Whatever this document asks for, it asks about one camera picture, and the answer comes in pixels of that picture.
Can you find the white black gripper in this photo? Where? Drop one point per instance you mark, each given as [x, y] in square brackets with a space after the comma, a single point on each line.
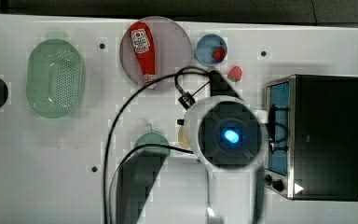
[219, 86]

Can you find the yellow plush peeled banana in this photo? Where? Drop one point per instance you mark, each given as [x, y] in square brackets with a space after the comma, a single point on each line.
[183, 142]

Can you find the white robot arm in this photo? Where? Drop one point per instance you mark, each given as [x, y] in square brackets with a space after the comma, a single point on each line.
[231, 142]

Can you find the black toaster oven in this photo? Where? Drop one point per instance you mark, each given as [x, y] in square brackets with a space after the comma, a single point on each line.
[321, 163]

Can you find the red plush strawberry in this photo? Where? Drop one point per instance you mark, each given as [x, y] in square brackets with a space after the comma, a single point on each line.
[235, 74]

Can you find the red strawberry in bowl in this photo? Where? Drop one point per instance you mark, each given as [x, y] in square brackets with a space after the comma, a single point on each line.
[219, 54]

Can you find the blue bowl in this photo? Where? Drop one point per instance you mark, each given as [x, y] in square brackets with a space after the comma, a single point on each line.
[206, 46]

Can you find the grey round plate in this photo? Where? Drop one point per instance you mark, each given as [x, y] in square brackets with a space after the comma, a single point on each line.
[172, 47]

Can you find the small green round cup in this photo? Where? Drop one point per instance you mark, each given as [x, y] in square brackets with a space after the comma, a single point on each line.
[153, 142]

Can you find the red plush ketchup bottle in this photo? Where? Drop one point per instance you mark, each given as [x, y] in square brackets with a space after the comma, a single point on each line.
[142, 43]

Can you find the green perforated colander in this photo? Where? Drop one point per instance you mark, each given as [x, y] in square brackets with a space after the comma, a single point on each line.
[55, 79]

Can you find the black oven door handle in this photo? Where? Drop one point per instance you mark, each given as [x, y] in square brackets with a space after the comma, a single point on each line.
[271, 126]

